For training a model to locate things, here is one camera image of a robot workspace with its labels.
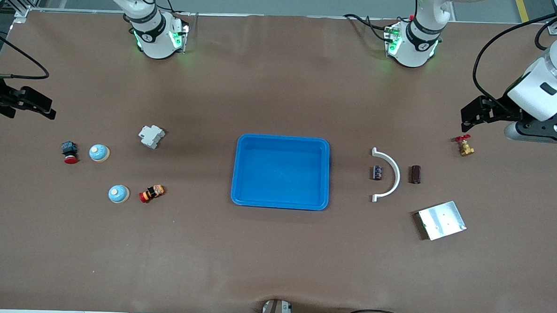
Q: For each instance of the blue dome bell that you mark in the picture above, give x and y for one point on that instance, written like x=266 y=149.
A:
x=118 y=194
x=99 y=153

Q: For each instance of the black printed electrolytic capacitor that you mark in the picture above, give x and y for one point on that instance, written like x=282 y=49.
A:
x=377 y=172

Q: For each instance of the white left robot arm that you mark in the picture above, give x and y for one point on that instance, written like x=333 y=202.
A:
x=417 y=45

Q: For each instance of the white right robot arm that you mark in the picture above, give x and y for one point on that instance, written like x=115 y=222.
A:
x=154 y=38

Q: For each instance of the blue plastic tray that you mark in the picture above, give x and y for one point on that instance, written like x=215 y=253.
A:
x=282 y=175

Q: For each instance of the red mushroom pushbutton blue base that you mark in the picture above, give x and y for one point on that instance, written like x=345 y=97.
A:
x=70 y=158

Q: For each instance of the silver metal plate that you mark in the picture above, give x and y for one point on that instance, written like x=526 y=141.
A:
x=442 y=221

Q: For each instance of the white circuit breaker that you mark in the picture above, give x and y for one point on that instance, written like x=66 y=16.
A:
x=151 y=137

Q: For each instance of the red emergency stop orange body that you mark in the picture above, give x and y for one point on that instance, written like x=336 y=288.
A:
x=152 y=193

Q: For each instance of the white curved plastic bracket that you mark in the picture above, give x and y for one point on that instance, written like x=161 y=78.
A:
x=397 y=176

